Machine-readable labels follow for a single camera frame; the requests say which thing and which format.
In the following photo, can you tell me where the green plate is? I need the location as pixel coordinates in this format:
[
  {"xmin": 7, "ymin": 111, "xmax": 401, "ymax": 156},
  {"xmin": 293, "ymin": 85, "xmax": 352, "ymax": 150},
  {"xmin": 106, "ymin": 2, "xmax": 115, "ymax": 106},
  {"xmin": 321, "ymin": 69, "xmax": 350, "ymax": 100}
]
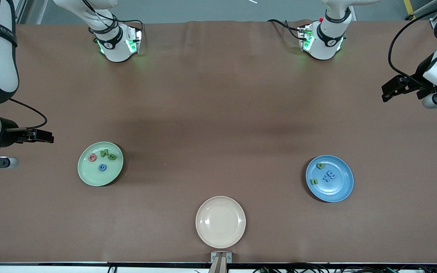
[{"xmin": 77, "ymin": 141, "xmax": 124, "ymax": 187}]

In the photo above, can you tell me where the blue plate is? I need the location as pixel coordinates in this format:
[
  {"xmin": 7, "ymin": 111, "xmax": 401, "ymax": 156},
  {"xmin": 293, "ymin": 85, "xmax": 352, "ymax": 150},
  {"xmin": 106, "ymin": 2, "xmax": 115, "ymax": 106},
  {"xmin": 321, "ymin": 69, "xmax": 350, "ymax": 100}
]
[{"xmin": 305, "ymin": 155, "xmax": 354, "ymax": 203}]

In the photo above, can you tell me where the brown table cover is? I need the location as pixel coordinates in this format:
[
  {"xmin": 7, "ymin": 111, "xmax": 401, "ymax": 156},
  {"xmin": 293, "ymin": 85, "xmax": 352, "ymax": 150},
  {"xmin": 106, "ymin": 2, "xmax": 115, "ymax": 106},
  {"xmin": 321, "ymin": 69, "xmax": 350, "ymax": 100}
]
[{"xmin": 0, "ymin": 20, "xmax": 437, "ymax": 264}]

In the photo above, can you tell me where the beige plate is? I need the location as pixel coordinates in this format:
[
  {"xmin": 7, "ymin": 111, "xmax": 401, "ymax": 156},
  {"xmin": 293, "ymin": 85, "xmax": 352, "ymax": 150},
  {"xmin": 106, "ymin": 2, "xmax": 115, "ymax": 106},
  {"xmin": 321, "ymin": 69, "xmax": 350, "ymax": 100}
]
[{"xmin": 195, "ymin": 196, "xmax": 247, "ymax": 249}]

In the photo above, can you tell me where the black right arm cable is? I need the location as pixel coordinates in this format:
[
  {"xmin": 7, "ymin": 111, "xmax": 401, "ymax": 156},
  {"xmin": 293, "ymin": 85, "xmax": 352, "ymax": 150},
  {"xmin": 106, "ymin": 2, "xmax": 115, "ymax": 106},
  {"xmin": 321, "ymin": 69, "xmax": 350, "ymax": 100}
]
[{"xmin": 0, "ymin": 99, "xmax": 48, "ymax": 130}]

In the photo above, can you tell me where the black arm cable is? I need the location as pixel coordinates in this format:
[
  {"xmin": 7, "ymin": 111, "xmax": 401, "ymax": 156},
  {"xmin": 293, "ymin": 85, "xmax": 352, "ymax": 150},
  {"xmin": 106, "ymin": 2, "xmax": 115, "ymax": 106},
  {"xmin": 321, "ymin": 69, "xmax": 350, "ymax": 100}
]
[
  {"xmin": 0, "ymin": 99, "xmax": 48, "ymax": 130},
  {"xmin": 388, "ymin": 2, "xmax": 437, "ymax": 89}
]

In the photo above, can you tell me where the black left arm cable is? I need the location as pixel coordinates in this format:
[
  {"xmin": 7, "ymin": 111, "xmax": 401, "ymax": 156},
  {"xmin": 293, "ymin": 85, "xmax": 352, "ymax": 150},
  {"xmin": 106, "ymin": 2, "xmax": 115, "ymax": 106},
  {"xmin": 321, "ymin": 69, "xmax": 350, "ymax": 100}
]
[{"xmin": 388, "ymin": 2, "xmax": 437, "ymax": 89}]

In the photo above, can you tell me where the aluminium frame profile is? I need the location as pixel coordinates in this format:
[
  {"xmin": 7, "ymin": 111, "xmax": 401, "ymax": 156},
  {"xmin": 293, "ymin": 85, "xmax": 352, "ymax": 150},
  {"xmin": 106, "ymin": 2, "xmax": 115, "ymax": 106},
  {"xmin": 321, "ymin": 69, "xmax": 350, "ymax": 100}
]
[{"xmin": 408, "ymin": 0, "xmax": 437, "ymax": 29}]

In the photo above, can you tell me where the black base cable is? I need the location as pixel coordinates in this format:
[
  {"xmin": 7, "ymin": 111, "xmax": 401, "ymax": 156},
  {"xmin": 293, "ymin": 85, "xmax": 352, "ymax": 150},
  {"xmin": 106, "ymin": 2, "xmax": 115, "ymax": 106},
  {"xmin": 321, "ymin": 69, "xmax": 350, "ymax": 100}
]
[
  {"xmin": 267, "ymin": 19, "xmax": 304, "ymax": 40},
  {"xmin": 112, "ymin": 17, "xmax": 145, "ymax": 42}
]

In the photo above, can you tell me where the grey metal bracket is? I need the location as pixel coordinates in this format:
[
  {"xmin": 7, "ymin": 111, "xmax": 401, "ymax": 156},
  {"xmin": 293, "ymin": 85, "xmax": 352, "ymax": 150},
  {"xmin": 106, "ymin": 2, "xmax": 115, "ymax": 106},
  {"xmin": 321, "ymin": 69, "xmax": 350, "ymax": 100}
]
[{"xmin": 211, "ymin": 251, "xmax": 233, "ymax": 263}]

